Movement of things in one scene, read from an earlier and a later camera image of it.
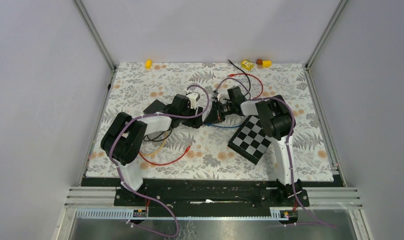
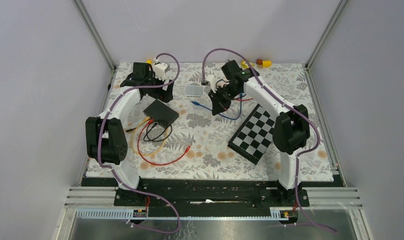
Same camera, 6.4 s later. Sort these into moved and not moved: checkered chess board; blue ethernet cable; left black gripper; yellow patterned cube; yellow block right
Moved: blue ethernet cable; left black gripper
Not moved: checkered chess board; yellow patterned cube; yellow block right
